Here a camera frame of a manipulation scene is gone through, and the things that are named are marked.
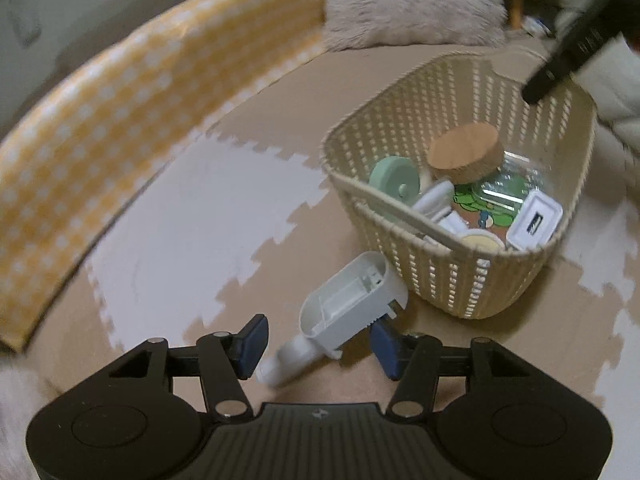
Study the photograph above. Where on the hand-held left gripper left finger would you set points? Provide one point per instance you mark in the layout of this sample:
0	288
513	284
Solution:
252	345

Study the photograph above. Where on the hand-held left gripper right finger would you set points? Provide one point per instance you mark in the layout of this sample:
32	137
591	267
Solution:
385	355

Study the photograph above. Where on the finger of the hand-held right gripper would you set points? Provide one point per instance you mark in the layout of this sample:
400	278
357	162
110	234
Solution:
575	50

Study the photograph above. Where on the white plastic handheld device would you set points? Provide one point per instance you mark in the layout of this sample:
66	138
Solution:
345	305

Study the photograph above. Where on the cream plastic woven basket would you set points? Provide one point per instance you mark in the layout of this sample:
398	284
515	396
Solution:
450	285

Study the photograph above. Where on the round cream yellow container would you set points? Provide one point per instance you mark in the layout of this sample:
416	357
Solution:
482	242

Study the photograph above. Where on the round wooden lid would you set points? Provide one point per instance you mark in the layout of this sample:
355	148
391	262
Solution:
465	152

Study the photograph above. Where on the white plastic gadget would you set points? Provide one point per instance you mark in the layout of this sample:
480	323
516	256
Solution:
432	200

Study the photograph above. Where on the white charger plug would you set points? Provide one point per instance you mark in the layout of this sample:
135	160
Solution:
535	220

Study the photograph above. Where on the green round plastic case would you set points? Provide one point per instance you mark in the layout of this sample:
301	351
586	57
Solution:
395	180

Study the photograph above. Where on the round brown cartoon coaster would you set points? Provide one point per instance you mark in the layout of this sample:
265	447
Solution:
467	200

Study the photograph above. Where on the white foam mat tile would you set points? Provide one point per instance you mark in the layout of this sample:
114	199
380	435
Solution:
190	240
610	260

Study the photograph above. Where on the white fluffy cushion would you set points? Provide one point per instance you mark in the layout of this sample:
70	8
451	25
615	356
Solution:
410	5
10	410

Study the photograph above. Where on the beige foam mat tile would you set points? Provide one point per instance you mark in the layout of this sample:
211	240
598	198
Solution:
300	110

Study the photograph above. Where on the yellow checkered cushion bumper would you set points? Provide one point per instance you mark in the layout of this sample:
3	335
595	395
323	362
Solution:
100	135

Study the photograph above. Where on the grey bed mattress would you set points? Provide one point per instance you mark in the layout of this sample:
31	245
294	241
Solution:
75	20

